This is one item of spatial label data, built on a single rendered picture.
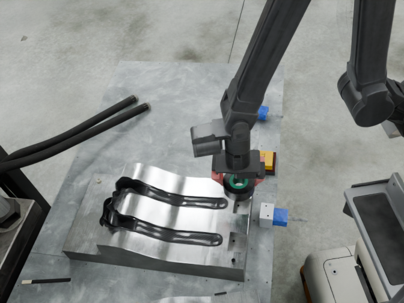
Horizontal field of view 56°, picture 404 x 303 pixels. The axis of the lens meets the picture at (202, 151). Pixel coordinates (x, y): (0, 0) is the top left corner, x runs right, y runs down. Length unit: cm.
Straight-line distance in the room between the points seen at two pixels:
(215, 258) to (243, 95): 45
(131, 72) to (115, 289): 90
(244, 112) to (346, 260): 108
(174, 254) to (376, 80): 62
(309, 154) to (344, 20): 138
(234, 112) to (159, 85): 86
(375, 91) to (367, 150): 163
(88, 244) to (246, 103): 63
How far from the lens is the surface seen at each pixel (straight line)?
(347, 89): 82
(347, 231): 206
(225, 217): 103
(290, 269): 194
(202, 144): 79
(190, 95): 148
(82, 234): 114
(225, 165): 88
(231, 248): 102
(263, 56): 66
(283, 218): 109
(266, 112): 133
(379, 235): 88
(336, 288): 163
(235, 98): 70
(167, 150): 131
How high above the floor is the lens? 180
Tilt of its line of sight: 51 degrees down
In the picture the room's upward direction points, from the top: 10 degrees counter-clockwise
